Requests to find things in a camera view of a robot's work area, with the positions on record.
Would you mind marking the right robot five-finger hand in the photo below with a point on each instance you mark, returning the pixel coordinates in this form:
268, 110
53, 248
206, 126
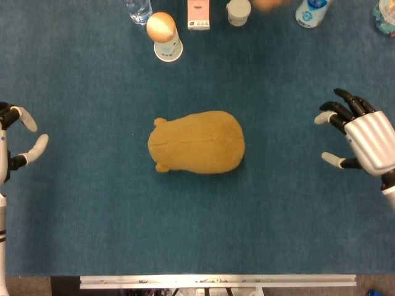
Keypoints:
373, 142

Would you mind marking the person bare hand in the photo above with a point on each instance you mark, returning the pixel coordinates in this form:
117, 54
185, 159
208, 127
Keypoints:
268, 4

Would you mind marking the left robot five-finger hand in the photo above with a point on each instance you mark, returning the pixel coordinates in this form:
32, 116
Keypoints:
5, 148

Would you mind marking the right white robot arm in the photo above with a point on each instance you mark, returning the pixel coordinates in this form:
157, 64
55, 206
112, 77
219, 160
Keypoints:
389, 194

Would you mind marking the small white lidded jar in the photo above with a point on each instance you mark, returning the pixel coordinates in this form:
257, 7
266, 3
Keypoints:
238, 13

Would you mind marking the white blue drink bottle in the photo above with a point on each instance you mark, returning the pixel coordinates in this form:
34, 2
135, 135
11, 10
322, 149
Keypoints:
311, 13

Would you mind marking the small pink white carton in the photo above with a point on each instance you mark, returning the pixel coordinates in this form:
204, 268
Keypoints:
198, 15

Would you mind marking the blue table cloth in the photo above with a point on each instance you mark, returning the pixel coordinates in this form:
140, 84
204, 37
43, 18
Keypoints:
92, 200

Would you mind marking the upside-down white paper cup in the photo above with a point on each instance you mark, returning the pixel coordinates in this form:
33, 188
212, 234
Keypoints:
169, 50

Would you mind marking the brown egg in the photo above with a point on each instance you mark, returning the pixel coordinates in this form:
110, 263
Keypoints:
160, 26

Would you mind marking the clear jar of binder clips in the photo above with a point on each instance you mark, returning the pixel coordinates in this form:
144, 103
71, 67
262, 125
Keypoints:
385, 17

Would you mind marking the clear plastic water bottle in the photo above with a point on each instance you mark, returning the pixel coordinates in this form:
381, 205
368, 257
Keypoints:
139, 12

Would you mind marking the blue white packet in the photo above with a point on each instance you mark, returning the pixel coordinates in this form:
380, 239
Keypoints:
375, 293

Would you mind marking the tan plush toy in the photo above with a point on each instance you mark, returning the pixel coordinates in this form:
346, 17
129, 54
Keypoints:
197, 142

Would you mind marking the aluminium profile rail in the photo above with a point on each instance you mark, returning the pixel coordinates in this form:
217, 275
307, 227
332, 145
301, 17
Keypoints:
216, 281

